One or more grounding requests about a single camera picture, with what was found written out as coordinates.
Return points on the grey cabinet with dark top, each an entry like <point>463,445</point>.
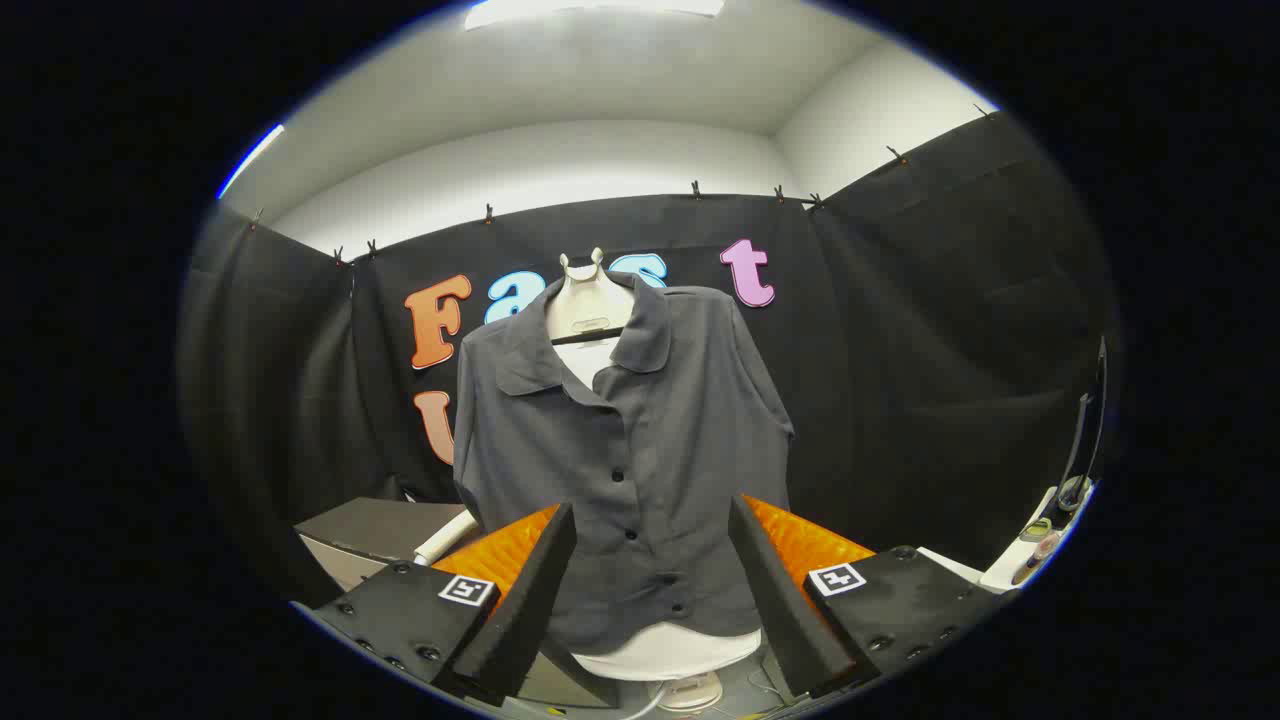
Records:
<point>370,525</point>

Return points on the small round dark device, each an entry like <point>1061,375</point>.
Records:
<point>1075,492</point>

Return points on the grey button-up shirt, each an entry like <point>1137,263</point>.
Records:
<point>650,430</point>

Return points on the black curved bar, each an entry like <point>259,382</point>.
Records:
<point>1098,400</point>

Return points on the white garment steamer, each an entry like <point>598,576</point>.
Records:
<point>445,540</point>

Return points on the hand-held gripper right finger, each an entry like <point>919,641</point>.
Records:
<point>790,620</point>

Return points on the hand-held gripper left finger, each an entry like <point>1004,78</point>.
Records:
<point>530,600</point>

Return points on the white mannequin torso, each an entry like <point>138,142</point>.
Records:
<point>590,300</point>

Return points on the black clothes hanger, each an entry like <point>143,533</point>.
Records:
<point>590,334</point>

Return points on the row of black clips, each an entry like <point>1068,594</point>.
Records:
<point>696,188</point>

